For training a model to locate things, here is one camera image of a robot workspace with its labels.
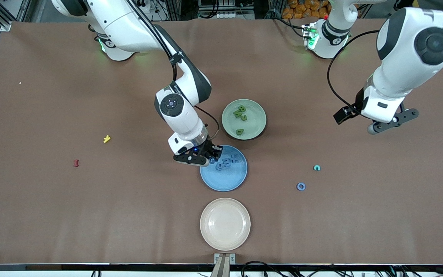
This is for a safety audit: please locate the blue plate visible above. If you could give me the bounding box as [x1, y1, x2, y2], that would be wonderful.
[200, 145, 248, 192]

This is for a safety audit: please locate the light green plate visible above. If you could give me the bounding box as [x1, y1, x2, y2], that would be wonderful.
[221, 99, 267, 140]

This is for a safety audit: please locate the beige plate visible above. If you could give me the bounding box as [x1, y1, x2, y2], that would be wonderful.
[200, 197, 251, 252]

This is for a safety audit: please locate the bag of orange items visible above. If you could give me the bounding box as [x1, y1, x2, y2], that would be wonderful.
[282, 0, 330, 20]

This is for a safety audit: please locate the brown table cover sheet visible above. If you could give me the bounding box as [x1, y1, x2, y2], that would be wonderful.
[0, 17, 443, 266]

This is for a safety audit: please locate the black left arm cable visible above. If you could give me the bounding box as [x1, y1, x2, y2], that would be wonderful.
[327, 0, 443, 114]

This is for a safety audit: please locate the grey metal mounting bracket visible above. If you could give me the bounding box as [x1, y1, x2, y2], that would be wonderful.
[211, 253, 236, 277]

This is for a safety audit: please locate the aluminium frame profile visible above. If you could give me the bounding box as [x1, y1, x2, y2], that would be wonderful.
[0, 0, 33, 32]

